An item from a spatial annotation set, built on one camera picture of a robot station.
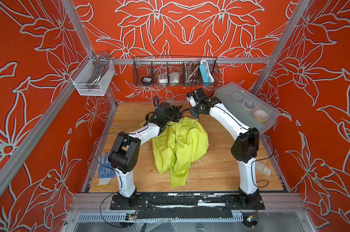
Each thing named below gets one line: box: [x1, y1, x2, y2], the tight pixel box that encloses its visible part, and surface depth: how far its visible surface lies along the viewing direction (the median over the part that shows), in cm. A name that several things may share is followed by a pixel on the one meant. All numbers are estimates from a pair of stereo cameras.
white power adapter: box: [157, 72, 169, 86], surface depth 94 cm
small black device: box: [141, 76, 153, 87], surface depth 97 cm
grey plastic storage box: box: [213, 81, 281, 134], surface depth 94 cm
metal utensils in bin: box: [85, 54, 110, 91], surface depth 87 cm
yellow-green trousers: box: [139, 116, 209, 188], surface depth 82 cm
